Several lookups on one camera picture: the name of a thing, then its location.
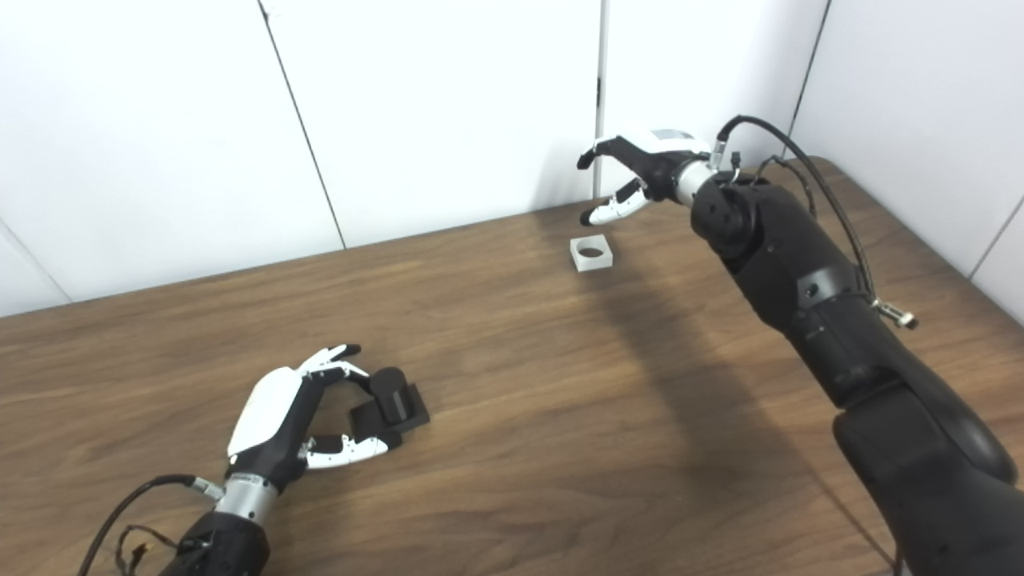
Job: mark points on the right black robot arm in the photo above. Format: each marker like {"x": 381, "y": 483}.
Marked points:
{"x": 840, "y": 320}

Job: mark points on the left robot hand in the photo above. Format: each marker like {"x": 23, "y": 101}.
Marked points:
{"x": 272, "y": 420}

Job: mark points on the black peg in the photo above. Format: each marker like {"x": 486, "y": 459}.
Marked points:
{"x": 392, "y": 400}

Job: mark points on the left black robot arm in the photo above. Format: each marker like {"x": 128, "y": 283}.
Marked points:
{"x": 220, "y": 536}

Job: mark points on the white square piece with hole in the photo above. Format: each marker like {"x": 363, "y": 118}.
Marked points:
{"x": 602, "y": 260}

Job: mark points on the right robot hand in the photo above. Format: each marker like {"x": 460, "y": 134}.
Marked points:
{"x": 656, "y": 156}

